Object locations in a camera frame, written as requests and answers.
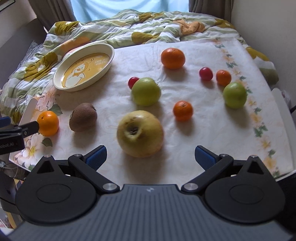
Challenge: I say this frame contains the green apple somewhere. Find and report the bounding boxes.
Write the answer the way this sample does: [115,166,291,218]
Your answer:
[223,82,247,109]
[132,77,161,106]

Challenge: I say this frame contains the small mandarin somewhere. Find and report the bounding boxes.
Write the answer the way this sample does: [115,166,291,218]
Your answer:
[216,70,232,87]
[173,100,193,121]

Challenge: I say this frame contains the large yellow apple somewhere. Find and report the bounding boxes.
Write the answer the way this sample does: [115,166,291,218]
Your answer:
[116,110,164,158]

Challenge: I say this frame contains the red cherry tomato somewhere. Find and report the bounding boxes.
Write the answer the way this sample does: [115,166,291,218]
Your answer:
[128,76,139,89]
[199,67,213,81]

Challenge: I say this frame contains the brown curtain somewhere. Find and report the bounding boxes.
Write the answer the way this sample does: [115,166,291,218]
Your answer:
[29,0,76,30]
[189,0,233,22]

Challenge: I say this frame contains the green striped floral quilt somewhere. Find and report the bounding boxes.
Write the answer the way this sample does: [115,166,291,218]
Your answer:
[1,9,279,123]

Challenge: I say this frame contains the framed wall picture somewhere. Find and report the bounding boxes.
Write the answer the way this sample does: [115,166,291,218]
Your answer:
[0,0,15,11]

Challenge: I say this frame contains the brown right curtain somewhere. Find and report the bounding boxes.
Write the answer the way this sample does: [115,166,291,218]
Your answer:
[189,0,233,22]

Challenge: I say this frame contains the grey headboard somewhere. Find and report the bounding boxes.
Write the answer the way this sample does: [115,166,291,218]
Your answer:
[0,18,46,88]

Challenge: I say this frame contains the large orange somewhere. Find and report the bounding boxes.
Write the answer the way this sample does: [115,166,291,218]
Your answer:
[161,48,186,70]

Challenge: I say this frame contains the brown left curtain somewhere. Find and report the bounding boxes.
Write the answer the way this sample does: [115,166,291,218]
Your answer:
[29,0,76,30]

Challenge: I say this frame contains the small orange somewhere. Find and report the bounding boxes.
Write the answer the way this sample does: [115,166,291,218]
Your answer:
[37,110,59,137]

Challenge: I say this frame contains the light blue window curtain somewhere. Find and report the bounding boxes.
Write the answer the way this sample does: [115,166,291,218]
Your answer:
[70,0,189,22]

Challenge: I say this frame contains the floral white tablecloth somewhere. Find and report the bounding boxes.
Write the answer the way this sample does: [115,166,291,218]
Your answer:
[11,39,294,185]

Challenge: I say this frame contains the oval cream duck dish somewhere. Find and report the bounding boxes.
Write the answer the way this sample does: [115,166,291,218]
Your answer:
[53,43,115,92]

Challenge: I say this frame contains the brown kiwi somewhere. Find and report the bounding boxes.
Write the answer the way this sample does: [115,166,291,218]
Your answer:
[69,102,97,132]

